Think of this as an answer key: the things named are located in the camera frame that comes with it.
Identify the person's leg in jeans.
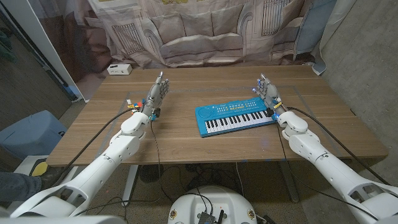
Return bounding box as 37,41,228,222
0,171,43,203

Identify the blue-grey plastic bin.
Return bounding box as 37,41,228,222
0,110,68,160

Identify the black antenna module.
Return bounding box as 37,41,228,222
197,209,225,224

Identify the white power strip box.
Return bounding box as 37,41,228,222
107,63,133,76

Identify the grey table leg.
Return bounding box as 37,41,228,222
278,161,300,203

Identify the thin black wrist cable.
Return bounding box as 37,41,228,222
150,120,175,203
275,122,379,221

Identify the blue toy piano keyboard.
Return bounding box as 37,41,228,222
195,96,278,138

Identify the multicoloured rubik's cube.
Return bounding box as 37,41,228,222
126,98,145,113

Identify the printed sofa room backdrop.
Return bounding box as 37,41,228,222
29,0,358,100

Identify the thin black left wrist cable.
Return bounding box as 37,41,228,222
150,120,175,203

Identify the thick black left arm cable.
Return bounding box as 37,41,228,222
49,107,135,188

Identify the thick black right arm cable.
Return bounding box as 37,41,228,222
286,106,391,187

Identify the yellow and black floor pad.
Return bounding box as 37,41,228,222
30,157,49,177

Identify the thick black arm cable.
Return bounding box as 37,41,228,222
49,107,135,188
286,106,391,187

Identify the white table leg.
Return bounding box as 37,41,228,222
121,164,139,207

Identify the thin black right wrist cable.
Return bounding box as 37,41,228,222
275,122,379,221

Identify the white slanted partition post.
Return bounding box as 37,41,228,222
0,0,91,103

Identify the black floor cable tangle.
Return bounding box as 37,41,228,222
159,162,247,200

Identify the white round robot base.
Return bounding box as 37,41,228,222
167,185,258,224

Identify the black round floor fan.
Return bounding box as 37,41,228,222
139,164,164,184

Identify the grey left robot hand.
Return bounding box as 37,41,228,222
140,71,170,121

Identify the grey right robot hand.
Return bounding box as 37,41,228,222
252,73,287,117

